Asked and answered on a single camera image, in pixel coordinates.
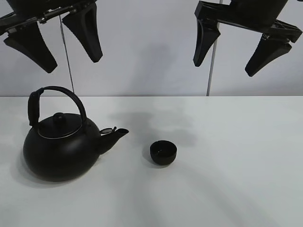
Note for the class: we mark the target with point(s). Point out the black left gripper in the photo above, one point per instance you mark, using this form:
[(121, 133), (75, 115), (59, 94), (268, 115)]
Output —
[(81, 21)]

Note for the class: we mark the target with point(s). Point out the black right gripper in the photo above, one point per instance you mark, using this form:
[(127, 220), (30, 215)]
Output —
[(255, 15)]

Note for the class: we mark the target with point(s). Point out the black round teapot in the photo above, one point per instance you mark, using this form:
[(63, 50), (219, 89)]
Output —
[(64, 146)]

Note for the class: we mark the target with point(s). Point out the small black teacup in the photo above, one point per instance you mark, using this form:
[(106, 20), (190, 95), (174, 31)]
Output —
[(163, 152)]

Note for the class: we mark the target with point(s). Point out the silver wall seam strip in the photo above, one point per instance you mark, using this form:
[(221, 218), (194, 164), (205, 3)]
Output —
[(211, 68)]

